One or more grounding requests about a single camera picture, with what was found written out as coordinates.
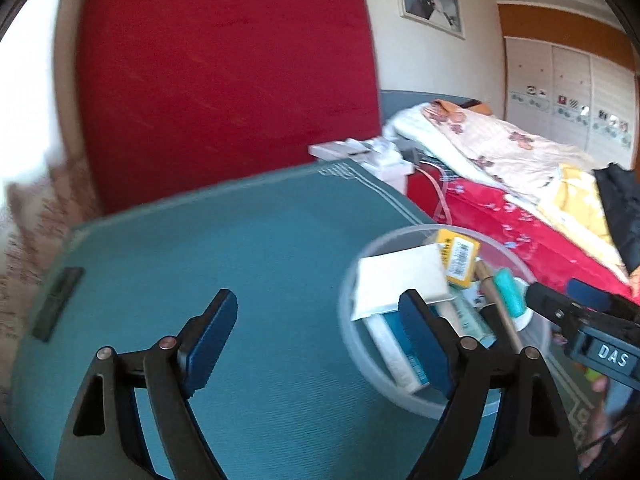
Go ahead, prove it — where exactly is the white round jar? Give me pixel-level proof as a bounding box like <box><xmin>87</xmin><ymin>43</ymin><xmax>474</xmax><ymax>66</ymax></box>
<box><xmin>510</xmin><ymin>280</ymin><xmax>537</xmax><ymax>331</ymax></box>

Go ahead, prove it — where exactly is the clear plastic bowl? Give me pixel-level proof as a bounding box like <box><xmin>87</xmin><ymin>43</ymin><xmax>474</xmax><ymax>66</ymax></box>
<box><xmin>339</xmin><ymin>225</ymin><xmax>551</xmax><ymax>420</ymax></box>

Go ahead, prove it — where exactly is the small yellow white box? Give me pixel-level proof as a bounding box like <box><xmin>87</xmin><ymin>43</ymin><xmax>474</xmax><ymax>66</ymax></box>
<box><xmin>434</xmin><ymin>229</ymin><xmax>481</xmax><ymax>288</ymax></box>

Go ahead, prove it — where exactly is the black flat strip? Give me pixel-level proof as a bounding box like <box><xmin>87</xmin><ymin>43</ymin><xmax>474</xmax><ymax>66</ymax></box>
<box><xmin>31</xmin><ymin>267</ymin><xmax>85</xmax><ymax>343</ymax></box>

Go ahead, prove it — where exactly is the white wardrobe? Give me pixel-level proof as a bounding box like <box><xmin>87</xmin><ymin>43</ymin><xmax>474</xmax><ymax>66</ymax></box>
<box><xmin>497</xmin><ymin>2</ymin><xmax>640</xmax><ymax>171</ymax></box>

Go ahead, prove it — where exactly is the white cable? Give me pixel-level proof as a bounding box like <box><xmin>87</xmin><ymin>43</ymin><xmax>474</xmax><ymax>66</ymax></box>
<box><xmin>417</xmin><ymin>162</ymin><xmax>453</xmax><ymax>223</ymax></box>

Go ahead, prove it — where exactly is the floral quilt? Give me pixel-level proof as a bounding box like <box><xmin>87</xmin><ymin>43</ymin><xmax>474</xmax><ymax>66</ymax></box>
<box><xmin>385</xmin><ymin>100</ymin><xmax>601</xmax><ymax>211</ymax></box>

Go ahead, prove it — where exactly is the white blue medicine box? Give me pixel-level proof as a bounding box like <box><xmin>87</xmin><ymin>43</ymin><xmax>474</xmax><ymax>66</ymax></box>
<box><xmin>366</xmin><ymin>310</ymin><xmax>432</xmax><ymax>395</ymax></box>

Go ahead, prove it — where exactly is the patterned white curtain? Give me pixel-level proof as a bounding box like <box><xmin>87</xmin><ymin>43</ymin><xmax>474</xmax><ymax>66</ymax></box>
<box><xmin>0</xmin><ymin>10</ymin><xmax>101</xmax><ymax>281</ymax></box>

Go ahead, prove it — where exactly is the teal cloth-covered desktop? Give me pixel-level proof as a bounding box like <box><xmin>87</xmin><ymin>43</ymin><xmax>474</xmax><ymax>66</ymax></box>
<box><xmin>10</xmin><ymin>160</ymin><xmax>608</xmax><ymax>480</ymax></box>

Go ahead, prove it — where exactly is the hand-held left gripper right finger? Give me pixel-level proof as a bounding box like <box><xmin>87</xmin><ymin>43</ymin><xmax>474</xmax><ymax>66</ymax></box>
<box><xmin>398</xmin><ymin>288</ymin><xmax>581</xmax><ymax>480</ymax></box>

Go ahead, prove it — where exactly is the beige cosmetic tube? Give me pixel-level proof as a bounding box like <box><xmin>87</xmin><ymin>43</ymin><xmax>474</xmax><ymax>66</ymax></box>
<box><xmin>472</xmin><ymin>258</ymin><xmax>525</xmax><ymax>353</ymax></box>

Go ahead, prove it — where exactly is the white packet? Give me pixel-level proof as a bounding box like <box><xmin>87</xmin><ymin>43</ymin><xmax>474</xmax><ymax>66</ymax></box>
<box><xmin>350</xmin><ymin>246</ymin><xmax>449</xmax><ymax>322</ymax></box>

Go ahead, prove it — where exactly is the grey-blue bed headboard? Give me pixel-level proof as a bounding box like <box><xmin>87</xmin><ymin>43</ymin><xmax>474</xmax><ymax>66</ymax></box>
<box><xmin>379</xmin><ymin>90</ymin><xmax>476</xmax><ymax>126</ymax></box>

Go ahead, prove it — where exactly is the white radiator with items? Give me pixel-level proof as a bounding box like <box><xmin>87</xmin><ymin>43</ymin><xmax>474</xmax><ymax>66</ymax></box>
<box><xmin>308</xmin><ymin>137</ymin><xmax>416</xmax><ymax>196</ymax></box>

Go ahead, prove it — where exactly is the red mattress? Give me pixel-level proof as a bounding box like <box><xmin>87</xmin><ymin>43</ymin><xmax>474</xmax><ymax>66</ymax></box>
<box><xmin>75</xmin><ymin>0</ymin><xmax>383</xmax><ymax>216</ymax></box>

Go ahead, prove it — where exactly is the white toothbrush-like case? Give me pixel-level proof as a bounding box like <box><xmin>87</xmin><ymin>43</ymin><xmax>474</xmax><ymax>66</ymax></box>
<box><xmin>435</xmin><ymin>300</ymin><xmax>497</xmax><ymax>347</ymax></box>

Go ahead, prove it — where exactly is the teal plastic block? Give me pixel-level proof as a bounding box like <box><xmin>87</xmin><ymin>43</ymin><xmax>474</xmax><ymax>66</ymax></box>
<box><xmin>494</xmin><ymin>267</ymin><xmax>527</xmax><ymax>317</ymax></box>

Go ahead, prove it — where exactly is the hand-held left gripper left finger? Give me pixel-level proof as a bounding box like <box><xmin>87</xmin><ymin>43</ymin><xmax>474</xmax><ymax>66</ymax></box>
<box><xmin>52</xmin><ymin>288</ymin><xmax>239</xmax><ymax>480</ymax></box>

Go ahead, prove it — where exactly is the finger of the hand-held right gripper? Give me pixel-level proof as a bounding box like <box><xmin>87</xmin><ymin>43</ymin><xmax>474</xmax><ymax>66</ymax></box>
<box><xmin>567</xmin><ymin>279</ymin><xmax>640</xmax><ymax>343</ymax></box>
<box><xmin>527</xmin><ymin>283</ymin><xmax>584</xmax><ymax>334</ymax></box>

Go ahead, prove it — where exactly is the red floral bedsheet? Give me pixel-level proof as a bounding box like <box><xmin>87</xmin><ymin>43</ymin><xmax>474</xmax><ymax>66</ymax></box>
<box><xmin>407</xmin><ymin>175</ymin><xmax>636</xmax><ymax>306</ymax></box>

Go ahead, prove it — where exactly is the framed wall photo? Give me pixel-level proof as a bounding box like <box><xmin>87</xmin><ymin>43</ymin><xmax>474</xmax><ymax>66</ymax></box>
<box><xmin>395</xmin><ymin>0</ymin><xmax>466</xmax><ymax>40</ymax></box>

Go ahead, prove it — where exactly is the yellow cloth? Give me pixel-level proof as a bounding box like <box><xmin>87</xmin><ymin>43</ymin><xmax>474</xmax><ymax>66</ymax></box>
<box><xmin>537</xmin><ymin>162</ymin><xmax>626</xmax><ymax>271</ymax></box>

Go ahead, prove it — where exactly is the person's right hand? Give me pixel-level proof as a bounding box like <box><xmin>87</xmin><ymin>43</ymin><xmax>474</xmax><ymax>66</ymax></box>
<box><xmin>582</xmin><ymin>375</ymin><xmax>623</xmax><ymax>467</ymax></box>

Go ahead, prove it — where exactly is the black cloth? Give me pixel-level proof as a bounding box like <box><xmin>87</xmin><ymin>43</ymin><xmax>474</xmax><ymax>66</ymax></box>
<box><xmin>592</xmin><ymin>162</ymin><xmax>640</xmax><ymax>281</ymax></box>

